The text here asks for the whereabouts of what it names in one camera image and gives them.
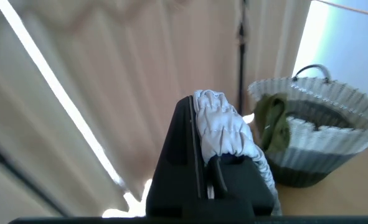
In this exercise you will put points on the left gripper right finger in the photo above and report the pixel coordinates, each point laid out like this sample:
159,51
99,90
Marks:
239,183

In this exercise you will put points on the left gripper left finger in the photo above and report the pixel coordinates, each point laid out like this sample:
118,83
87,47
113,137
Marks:
177,174

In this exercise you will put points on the pale grey shorts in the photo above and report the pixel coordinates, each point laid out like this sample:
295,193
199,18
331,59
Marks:
221,124

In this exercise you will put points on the white laundry basket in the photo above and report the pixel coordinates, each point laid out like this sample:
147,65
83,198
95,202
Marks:
327,143

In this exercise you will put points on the black clothes rack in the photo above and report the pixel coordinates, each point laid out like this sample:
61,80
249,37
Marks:
241,62

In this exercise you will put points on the green garment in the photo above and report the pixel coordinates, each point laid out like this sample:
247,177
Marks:
275,124

